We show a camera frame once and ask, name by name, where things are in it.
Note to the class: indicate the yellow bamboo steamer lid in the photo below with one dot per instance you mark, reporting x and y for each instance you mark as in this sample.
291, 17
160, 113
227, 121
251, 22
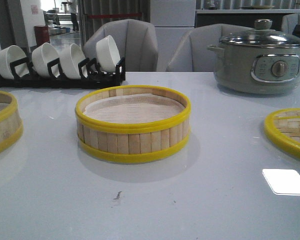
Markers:
282, 128

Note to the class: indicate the bamboo steamer basket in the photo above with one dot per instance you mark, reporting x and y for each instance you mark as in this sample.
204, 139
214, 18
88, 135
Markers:
11, 124
133, 124

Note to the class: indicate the black bowl rack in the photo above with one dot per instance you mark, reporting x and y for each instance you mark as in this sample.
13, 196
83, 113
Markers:
90, 76

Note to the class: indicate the grey chair middle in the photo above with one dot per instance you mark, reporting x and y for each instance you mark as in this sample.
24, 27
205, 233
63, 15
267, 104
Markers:
192, 54

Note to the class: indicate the grey chair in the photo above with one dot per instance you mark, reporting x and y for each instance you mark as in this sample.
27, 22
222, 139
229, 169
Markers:
289, 22
136, 41
192, 54

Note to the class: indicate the white bowl right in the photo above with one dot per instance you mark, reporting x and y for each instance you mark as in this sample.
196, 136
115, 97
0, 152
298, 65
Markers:
107, 54

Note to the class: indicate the white bowl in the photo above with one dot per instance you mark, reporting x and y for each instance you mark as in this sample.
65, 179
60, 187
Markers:
107, 54
7, 56
41, 56
69, 58

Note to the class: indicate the grey chair left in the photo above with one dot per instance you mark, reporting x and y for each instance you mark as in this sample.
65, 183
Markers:
136, 41

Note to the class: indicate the white drawer cabinet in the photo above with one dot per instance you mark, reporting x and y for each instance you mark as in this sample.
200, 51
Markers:
171, 19

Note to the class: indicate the dark counter cabinet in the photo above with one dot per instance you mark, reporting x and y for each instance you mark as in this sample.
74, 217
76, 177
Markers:
241, 17

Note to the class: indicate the green electric cooking pot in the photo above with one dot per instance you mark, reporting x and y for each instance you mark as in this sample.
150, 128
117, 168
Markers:
257, 70

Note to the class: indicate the person in background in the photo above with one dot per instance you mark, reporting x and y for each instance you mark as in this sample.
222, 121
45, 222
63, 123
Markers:
72, 5

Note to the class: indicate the red box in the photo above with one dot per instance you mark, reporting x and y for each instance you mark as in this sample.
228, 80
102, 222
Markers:
41, 33

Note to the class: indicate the glass pot lid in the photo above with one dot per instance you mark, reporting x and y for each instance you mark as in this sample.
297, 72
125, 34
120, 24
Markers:
262, 35

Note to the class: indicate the white bowl far left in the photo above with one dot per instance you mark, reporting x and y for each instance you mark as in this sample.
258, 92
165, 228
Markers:
7, 56

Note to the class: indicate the grey chair right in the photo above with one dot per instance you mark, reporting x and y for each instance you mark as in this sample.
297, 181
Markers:
289, 22

